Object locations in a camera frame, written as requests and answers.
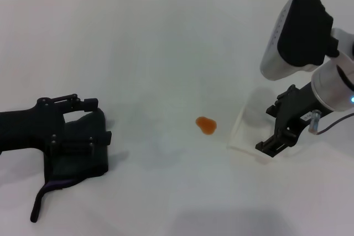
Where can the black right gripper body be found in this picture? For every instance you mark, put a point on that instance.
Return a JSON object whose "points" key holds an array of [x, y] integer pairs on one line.
{"points": [[296, 106]]}

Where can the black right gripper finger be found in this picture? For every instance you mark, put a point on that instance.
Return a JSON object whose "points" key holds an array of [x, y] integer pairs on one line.
{"points": [[276, 144]]}

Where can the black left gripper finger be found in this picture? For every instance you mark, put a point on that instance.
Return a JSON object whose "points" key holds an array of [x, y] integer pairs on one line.
{"points": [[78, 147], [91, 104]]}

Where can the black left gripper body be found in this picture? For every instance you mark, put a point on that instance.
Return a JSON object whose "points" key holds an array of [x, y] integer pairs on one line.
{"points": [[25, 129]]}

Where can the dark blue rag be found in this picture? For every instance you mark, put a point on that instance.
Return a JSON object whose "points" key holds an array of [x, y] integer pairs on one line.
{"points": [[83, 169]]}

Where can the white paper cup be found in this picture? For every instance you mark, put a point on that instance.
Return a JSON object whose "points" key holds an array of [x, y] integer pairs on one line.
{"points": [[243, 136]]}

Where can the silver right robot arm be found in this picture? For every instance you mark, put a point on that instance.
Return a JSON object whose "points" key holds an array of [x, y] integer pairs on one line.
{"points": [[332, 86]]}

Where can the orange liquid stain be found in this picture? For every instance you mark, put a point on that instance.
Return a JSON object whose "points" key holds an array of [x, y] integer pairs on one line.
{"points": [[206, 126]]}

